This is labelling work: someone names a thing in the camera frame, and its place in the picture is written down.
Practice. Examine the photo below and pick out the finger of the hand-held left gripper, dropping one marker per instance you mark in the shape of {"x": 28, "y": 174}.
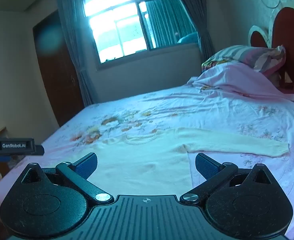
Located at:
{"x": 39, "y": 150}

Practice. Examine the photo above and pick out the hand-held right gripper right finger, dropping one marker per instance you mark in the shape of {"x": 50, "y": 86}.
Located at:
{"x": 204, "y": 167}

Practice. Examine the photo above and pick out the dark wooden door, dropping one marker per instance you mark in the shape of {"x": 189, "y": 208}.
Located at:
{"x": 54, "y": 80}

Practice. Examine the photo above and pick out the cream knit sweater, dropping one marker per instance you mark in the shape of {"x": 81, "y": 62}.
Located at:
{"x": 142, "y": 160}

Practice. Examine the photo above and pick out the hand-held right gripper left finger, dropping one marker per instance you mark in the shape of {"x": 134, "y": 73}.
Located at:
{"x": 87, "y": 167}

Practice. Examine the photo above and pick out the pink floral bed sheet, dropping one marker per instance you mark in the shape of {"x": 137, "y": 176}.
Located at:
{"x": 186, "y": 110}

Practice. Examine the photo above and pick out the window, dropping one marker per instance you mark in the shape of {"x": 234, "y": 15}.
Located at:
{"x": 117, "y": 30}

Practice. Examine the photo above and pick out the grey curtain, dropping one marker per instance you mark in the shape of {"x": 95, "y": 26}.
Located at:
{"x": 204, "y": 37}
{"x": 69, "y": 30}

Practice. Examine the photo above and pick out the red and white headboard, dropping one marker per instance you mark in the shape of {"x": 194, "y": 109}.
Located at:
{"x": 291, "y": 30}

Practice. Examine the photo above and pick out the pink quilt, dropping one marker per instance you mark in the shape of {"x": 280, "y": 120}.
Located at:
{"x": 236, "y": 80}

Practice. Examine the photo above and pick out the striped pink pillow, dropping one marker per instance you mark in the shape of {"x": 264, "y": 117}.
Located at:
{"x": 249, "y": 55}

